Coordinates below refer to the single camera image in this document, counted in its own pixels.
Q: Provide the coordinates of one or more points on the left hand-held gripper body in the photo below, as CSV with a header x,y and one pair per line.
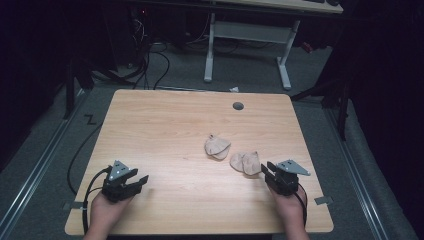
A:
x,y
116,190

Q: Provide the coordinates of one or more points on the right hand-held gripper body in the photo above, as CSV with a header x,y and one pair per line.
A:
x,y
286,181

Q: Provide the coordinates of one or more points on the beige short sock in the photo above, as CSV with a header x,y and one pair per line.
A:
x,y
216,146
248,163

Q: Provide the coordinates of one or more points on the person's left hand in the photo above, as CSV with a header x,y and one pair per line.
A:
x,y
106,211

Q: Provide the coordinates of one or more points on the round table grommet hole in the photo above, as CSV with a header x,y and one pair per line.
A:
x,y
238,106

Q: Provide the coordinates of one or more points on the white paper scrap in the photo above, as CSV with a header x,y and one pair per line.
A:
x,y
234,89

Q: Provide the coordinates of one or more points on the black metal stand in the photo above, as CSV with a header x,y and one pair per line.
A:
x,y
70,93
343,110

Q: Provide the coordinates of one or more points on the small red object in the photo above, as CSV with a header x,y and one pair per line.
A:
x,y
307,47

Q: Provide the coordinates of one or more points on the desk with white legs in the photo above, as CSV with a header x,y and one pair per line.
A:
x,y
250,31

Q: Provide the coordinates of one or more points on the grey metal table bracket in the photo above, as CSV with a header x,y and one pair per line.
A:
x,y
75,205
323,200

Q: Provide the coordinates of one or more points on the metal floor rail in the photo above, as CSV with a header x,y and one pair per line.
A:
x,y
36,173
358,173

